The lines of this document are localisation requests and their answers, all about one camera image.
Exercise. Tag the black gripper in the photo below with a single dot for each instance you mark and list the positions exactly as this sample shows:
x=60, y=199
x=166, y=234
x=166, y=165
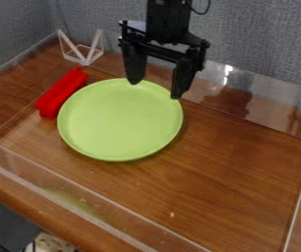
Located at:
x=169, y=42

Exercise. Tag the green round plate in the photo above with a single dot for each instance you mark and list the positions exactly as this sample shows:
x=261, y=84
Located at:
x=118, y=122

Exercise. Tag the red ridged block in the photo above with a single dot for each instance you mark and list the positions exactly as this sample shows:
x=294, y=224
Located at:
x=67, y=86

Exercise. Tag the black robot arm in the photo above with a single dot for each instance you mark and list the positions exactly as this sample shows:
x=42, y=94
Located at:
x=170, y=11

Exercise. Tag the clear acrylic corner bracket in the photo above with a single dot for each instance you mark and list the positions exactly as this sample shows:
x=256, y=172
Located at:
x=80, y=53

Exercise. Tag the clear acrylic enclosure wall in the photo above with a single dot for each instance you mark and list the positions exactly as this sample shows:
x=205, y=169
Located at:
x=220, y=192

